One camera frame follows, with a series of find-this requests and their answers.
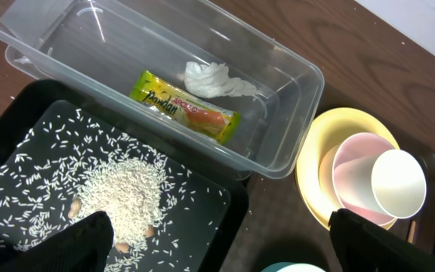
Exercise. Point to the black tray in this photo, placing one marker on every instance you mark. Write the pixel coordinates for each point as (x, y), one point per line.
(36, 98)

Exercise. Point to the white tissue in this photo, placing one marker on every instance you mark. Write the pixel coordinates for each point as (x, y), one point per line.
(210, 81)

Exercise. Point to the clear plastic bin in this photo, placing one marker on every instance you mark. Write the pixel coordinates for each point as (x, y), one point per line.
(101, 47)

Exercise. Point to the pile of rice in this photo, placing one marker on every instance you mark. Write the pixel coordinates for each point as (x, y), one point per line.
(123, 192)

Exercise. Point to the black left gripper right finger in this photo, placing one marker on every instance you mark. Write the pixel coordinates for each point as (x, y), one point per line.
(363, 246)

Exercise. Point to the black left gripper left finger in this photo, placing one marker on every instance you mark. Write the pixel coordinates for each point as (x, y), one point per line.
(83, 246)

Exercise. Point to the light blue bowl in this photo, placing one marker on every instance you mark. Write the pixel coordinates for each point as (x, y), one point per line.
(292, 267)

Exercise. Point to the wooden chopstick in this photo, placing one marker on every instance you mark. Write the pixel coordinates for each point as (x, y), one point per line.
(411, 233)

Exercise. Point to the pink bowl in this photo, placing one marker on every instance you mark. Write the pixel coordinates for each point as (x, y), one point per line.
(345, 175)

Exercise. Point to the white paper cup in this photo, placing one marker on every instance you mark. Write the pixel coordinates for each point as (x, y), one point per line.
(399, 184)

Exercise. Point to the yellow plate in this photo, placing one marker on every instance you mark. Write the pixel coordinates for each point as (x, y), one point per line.
(327, 130)

